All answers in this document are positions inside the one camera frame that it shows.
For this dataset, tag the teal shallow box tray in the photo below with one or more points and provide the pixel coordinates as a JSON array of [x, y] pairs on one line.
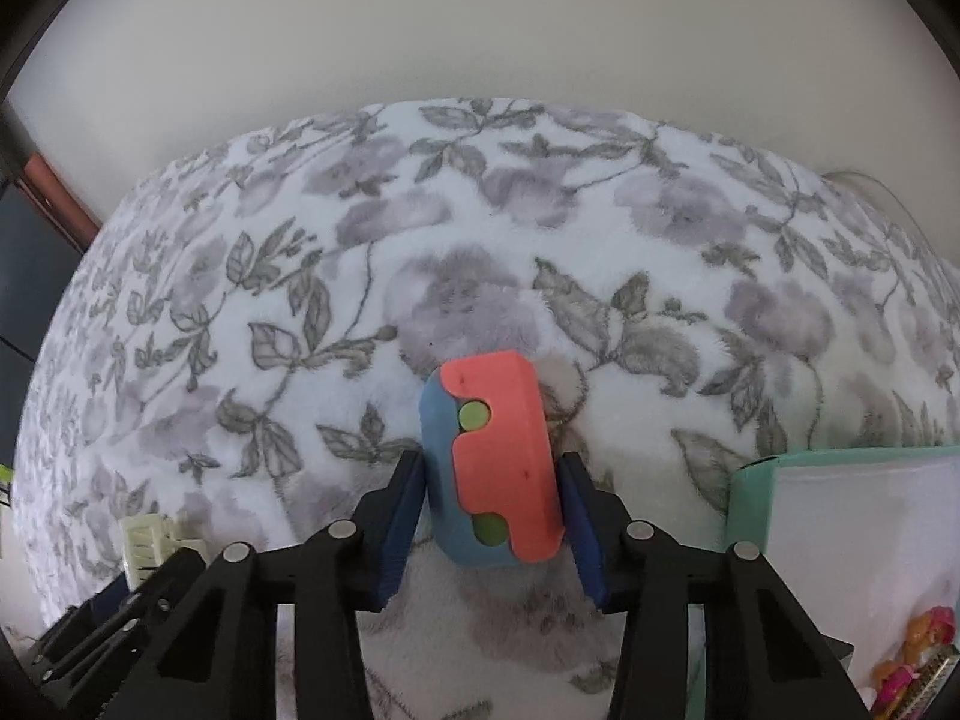
[[862, 540]]

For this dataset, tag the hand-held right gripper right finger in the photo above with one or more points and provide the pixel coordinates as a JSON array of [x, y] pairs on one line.
[[581, 532]]

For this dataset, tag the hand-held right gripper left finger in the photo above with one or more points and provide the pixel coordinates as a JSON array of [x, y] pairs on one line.
[[401, 532]]

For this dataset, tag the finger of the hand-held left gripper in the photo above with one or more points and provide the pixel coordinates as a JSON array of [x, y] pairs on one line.
[[90, 611], [169, 574]]

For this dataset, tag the puppy figure toy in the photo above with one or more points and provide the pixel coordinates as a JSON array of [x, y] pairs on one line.
[[930, 630]]

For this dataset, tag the cream hair claw clip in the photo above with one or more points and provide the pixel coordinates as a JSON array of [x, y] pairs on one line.
[[146, 544]]

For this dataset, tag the floral fleece blanket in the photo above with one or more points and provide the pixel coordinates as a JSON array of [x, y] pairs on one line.
[[225, 315]]

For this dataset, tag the orange and blue toy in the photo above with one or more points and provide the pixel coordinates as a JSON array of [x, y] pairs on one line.
[[502, 465]]

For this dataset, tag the brown wooden frame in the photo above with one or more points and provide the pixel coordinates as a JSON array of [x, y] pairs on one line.
[[60, 199]]

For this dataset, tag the dark cabinet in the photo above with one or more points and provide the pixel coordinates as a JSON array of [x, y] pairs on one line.
[[30, 300]]

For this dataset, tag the green box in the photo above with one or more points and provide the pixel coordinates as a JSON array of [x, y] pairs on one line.
[[4, 480]]

